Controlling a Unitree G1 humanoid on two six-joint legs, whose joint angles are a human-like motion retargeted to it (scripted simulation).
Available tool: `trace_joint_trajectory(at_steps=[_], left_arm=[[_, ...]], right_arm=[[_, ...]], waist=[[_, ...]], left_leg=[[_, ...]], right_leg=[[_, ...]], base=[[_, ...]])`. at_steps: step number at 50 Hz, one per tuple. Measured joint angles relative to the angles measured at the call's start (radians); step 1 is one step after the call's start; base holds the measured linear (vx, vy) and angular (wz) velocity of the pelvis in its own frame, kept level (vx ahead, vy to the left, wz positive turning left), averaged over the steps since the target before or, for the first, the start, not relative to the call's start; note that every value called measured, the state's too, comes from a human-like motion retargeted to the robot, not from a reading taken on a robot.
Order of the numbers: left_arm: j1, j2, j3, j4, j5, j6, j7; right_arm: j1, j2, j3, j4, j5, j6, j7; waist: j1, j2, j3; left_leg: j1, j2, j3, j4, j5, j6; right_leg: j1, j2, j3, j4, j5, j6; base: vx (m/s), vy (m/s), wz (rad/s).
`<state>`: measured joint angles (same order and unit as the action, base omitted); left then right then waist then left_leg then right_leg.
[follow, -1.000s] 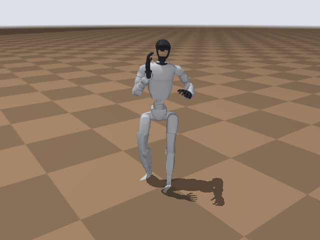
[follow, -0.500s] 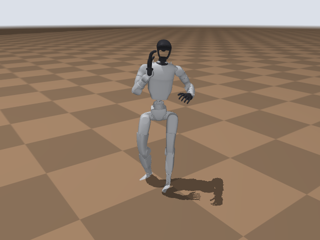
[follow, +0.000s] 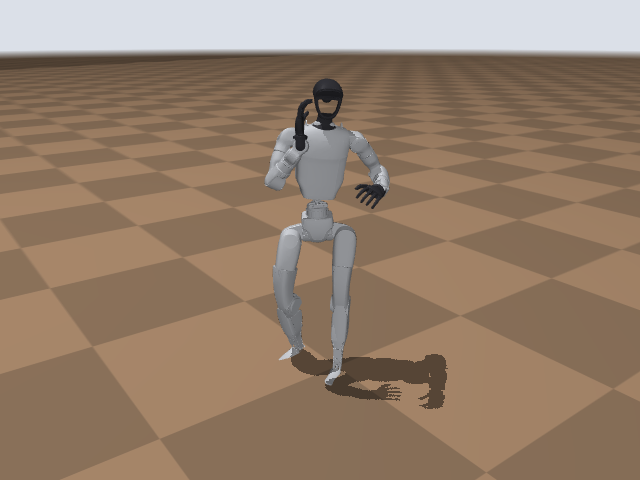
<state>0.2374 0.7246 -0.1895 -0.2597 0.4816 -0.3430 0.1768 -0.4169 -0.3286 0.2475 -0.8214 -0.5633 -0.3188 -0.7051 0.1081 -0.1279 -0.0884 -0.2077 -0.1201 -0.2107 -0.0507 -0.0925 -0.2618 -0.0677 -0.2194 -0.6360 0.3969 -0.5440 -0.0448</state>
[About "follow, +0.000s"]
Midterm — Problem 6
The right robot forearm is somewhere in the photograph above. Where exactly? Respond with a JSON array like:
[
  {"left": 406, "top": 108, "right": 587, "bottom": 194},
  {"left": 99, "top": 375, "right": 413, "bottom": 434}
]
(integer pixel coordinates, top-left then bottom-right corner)
[{"left": 264, "top": 140, "right": 309, "bottom": 185}]

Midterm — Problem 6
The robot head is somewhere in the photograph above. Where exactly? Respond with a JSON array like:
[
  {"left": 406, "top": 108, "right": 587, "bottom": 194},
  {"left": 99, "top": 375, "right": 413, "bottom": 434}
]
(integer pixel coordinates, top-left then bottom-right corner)
[{"left": 312, "top": 79, "right": 343, "bottom": 130}]

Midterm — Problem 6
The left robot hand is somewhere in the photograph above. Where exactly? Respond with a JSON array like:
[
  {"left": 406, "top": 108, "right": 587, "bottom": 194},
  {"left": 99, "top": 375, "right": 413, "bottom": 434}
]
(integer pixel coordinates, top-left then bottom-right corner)
[{"left": 355, "top": 184, "right": 386, "bottom": 209}]

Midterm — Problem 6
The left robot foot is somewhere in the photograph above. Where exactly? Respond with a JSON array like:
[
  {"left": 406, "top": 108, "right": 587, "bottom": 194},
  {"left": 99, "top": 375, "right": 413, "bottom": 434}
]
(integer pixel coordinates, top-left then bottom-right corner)
[{"left": 325, "top": 364, "right": 341, "bottom": 385}]

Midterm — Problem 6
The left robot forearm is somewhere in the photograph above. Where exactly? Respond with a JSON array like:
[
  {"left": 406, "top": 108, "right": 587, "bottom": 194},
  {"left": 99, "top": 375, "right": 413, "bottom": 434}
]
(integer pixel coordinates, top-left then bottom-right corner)
[{"left": 373, "top": 165, "right": 390, "bottom": 197}]

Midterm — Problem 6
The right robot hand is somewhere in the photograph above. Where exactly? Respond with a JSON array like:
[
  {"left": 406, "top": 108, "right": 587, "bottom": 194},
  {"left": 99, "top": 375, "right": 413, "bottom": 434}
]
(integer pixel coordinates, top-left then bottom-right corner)
[{"left": 293, "top": 99, "right": 313, "bottom": 151}]

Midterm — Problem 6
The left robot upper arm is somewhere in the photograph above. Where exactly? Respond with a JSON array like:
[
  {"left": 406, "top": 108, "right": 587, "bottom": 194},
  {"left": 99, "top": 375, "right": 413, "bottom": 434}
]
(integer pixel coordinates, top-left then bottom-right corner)
[{"left": 347, "top": 130, "right": 382, "bottom": 182}]

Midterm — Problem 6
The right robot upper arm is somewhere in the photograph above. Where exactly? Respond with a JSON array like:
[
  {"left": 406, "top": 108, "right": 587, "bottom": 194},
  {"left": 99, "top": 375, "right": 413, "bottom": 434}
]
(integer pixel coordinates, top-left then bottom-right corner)
[{"left": 265, "top": 128, "right": 296, "bottom": 191}]

